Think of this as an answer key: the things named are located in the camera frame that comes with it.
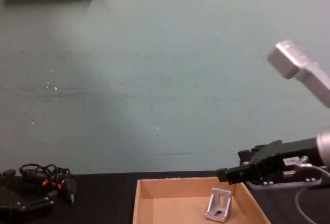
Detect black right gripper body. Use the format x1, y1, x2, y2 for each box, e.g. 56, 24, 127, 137
247, 138, 326, 184

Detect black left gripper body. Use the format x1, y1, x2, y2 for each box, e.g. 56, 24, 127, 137
0, 179, 29, 221

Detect black table cloth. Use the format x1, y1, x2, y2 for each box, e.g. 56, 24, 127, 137
0, 172, 330, 224

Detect shallow brown cardboard tray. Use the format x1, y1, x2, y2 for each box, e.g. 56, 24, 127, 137
132, 177, 272, 224

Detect thin grey gripper cable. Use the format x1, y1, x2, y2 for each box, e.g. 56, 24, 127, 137
293, 155, 330, 224

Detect black corded tool orange parts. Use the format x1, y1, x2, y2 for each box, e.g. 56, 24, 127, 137
19, 163, 78, 206

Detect silver metal angle bracket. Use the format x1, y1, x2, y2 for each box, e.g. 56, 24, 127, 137
204, 187, 233, 221

